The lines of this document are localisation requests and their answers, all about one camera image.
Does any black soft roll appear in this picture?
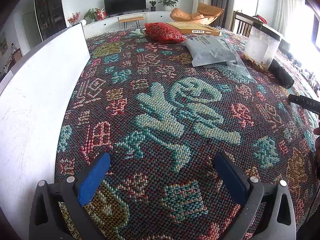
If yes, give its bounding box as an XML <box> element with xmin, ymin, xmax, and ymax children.
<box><xmin>268</xmin><ymin>59</ymin><xmax>294</xmax><ymax>89</ymax></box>

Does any person's right hand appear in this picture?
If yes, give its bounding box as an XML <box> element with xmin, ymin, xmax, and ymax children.
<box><xmin>313</xmin><ymin>127</ymin><xmax>320</xmax><ymax>164</ymax></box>

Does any clear jar black lid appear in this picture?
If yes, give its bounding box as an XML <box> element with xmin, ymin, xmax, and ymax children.
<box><xmin>244</xmin><ymin>22</ymin><xmax>282</xmax><ymax>70</ymax></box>

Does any colourful woven table cloth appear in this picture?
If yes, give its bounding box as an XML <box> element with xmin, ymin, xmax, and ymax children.
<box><xmin>55</xmin><ymin>29</ymin><xmax>319</xmax><ymax>239</ymax></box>

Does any white storage box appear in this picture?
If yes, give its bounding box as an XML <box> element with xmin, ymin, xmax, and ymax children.
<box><xmin>1</xmin><ymin>24</ymin><xmax>89</xmax><ymax>239</ymax></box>

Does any wooden side table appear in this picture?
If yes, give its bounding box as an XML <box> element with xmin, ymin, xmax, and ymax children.
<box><xmin>231</xmin><ymin>11</ymin><xmax>284</xmax><ymax>38</ymax></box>

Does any grey plastic mailer bag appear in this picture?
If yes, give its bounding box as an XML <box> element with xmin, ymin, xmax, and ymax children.
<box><xmin>184</xmin><ymin>35</ymin><xmax>251</xmax><ymax>79</ymax></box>

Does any orange lounge chair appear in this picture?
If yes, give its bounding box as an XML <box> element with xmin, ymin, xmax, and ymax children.
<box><xmin>170</xmin><ymin>3</ymin><xmax>224</xmax><ymax>25</ymax></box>

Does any flat yellow cardboard box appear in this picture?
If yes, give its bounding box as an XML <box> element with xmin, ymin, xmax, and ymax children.
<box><xmin>167</xmin><ymin>22</ymin><xmax>220</xmax><ymax>36</ymax></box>

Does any white tv cabinet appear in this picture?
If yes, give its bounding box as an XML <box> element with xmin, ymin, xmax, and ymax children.
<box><xmin>83</xmin><ymin>11</ymin><xmax>173</xmax><ymax>38</ymax></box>

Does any red flowers white vase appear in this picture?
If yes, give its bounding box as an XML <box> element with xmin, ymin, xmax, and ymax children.
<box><xmin>67</xmin><ymin>12</ymin><xmax>87</xmax><ymax>26</ymax></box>

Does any red patterned pouch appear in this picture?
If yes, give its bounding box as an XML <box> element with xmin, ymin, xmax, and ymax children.
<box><xmin>144</xmin><ymin>22</ymin><xmax>185</xmax><ymax>43</ymax></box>

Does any small wooden bench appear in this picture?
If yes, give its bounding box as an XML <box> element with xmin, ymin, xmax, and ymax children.
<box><xmin>118</xmin><ymin>16</ymin><xmax>144</xmax><ymax>30</ymax></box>

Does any green potted plant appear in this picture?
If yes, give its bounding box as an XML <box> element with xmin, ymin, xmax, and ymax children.
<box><xmin>158</xmin><ymin>0</ymin><xmax>178</xmax><ymax>11</ymax></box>

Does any black display cabinet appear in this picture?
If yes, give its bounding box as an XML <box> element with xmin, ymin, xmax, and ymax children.
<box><xmin>34</xmin><ymin>0</ymin><xmax>67</xmax><ymax>41</ymax></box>

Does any black television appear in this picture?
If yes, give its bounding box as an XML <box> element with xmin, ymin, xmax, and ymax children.
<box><xmin>104</xmin><ymin>0</ymin><xmax>146</xmax><ymax>15</ymax></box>

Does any small dark potted plant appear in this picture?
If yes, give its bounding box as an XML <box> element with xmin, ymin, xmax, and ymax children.
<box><xmin>149</xmin><ymin>1</ymin><xmax>157</xmax><ymax>11</ymax></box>

